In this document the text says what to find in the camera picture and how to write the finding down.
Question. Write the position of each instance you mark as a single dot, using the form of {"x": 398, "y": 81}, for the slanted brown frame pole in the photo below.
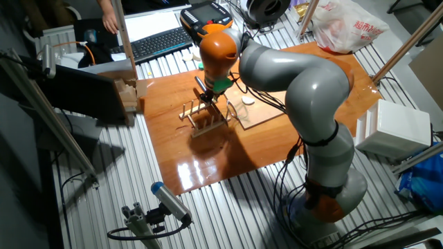
{"x": 408, "y": 43}

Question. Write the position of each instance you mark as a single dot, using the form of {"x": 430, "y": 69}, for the person's hand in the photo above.
{"x": 110, "y": 22}

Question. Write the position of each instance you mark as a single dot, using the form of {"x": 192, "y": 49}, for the white radish chunk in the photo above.
{"x": 187, "y": 57}
{"x": 196, "y": 54}

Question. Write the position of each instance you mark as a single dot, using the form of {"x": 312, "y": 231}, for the aluminium profile bracket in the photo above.
{"x": 138, "y": 224}

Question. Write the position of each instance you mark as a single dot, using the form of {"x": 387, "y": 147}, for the black keyboard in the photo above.
{"x": 155, "y": 43}

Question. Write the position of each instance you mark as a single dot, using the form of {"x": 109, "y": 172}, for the orange black teach pendant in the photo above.
{"x": 204, "y": 14}

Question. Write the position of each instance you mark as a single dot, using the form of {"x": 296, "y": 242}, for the small wooden blocks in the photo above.
{"x": 126, "y": 93}

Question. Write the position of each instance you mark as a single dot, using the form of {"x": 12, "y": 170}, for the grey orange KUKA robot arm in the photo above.
{"x": 311, "y": 90}

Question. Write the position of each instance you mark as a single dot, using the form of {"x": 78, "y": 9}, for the grey aluminium rail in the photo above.
{"x": 418, "y": 157}

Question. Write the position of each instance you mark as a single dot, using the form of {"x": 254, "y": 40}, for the wooden post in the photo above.
{"x": 124, "y": 41}

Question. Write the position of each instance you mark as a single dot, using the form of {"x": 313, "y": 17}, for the bamboo cutting board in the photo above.
{"x": 256, "y": 114}

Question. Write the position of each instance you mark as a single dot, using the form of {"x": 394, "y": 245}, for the person's forearm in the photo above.
{"x": 105, "y": 5}

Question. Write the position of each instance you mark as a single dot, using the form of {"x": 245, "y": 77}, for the wooden peg rack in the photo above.
{"x": 207, "y": 128}

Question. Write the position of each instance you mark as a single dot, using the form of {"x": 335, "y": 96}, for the silver camera blue end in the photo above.
{"x": 169, "y": 200}

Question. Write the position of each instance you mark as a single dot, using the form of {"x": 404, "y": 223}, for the stainless steel cleaver knife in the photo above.
{"x": 200, "y": 82}

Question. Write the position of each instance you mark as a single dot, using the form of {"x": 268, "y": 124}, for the white radish piece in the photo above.
{"x": 248, "y": 100}

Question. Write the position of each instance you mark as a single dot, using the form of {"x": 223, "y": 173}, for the white plastic bag red print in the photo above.
{"x": 346, "y": 24}

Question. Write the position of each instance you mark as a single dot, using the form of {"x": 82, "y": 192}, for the black mouse pad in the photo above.
{"x": 104, "y": 34}

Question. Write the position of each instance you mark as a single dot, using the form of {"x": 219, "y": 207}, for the blue plastic bag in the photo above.
{"x": 425, "y": 183}

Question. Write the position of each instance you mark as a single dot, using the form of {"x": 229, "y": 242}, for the gold foil packet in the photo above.
{"x": 302, "y": 11}

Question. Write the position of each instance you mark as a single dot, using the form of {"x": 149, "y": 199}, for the black monitor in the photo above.
{"x": 83, "y": 93}

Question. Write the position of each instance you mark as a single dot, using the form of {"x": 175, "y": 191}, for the black computer mouse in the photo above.
{"x": 90, "y": 35}

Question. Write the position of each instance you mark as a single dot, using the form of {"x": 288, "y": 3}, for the glossy orange wooden board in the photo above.
{"x": 194, "y": 162}

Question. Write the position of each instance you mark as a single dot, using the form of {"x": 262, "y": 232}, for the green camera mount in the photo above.
{"x": 223, "y": 85}

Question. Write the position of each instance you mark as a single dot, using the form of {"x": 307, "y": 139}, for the slanted aluminium beam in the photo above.
{"x": 45, "y": 110}

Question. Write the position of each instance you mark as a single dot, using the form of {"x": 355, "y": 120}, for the brown cardboard panel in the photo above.
{"x": 429, "y": 72}

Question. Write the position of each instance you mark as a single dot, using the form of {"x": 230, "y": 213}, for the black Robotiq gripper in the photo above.
{"x": 208, "y": 96}

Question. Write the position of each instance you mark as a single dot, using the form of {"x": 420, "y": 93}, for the short brown frame pole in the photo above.
{"x": 308, "y": 17}

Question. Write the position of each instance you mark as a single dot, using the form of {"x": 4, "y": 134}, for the white plastic drawer box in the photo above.
{"x": 398, "y": 131}

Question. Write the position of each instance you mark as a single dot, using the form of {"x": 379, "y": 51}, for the black filament spool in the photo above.
{"x": 268, "y": 10}

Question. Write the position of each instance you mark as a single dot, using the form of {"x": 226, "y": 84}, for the black camera clamp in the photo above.
{"x": 155, "y": 218}

